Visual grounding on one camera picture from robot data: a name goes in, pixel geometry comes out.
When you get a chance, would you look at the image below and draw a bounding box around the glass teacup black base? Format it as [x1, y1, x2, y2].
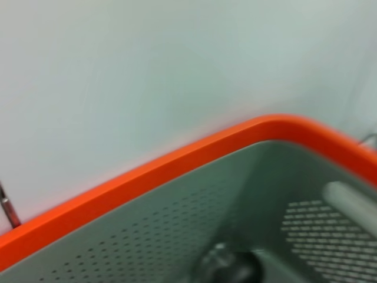
[193, 243, 266, 283]

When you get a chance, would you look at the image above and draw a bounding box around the grey-green perforated storage bin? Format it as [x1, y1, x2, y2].
[0, 140, 377, 283]

